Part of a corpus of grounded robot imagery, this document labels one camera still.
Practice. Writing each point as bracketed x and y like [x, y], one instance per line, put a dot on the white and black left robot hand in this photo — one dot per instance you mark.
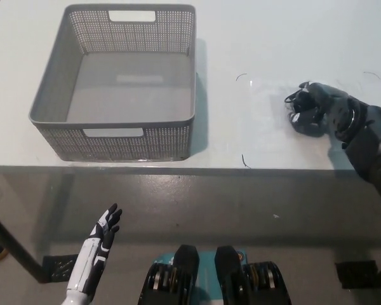
[90, 260]

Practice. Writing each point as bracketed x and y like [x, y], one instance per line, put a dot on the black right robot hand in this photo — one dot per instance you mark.
[335, 105]

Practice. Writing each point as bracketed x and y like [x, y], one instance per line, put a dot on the black floor foot plate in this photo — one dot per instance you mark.
[357, 274]
[62, 267]

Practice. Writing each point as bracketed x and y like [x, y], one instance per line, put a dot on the small white floor scrap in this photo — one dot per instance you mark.
[276, 216]

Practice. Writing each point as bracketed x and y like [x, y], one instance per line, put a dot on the grey perforated plastic basket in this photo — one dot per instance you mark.
[124, 85]

